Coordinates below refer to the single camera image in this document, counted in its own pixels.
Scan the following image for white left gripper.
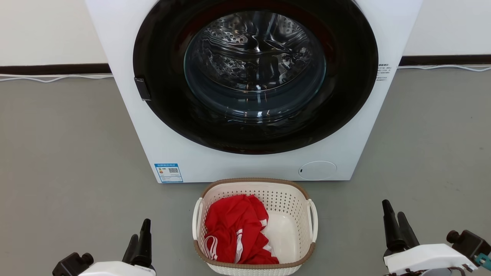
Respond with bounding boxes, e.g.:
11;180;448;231
79;218;157;276

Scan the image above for round white filter cover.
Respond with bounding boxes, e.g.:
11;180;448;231
298;161;337;181

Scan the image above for white front-load washing machine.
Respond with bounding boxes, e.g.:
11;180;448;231
85;0;423;184

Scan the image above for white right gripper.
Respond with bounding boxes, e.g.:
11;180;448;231
382;199;478;275

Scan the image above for black door latch handle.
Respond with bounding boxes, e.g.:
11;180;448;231
134;77;152;101

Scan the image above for steel washer drum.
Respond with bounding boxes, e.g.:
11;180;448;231
184;10;327;124

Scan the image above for thin dark right gripper cable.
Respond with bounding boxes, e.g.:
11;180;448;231
390;266;467;276

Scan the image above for white floor cable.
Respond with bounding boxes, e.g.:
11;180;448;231
397;64;491;72
0;74;114;83

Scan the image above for white laundry basket brown rim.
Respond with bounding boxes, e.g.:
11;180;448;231
192;177;319;276

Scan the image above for small text sticker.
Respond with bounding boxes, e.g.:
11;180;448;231
376;64;392;82

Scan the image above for black round washer door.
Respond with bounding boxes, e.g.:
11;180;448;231
133;0;379;155

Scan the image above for red garment white stripes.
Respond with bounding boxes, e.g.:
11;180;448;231
203;194;280;265

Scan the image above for blue energy label sticker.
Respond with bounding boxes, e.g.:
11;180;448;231
154;163;184;183

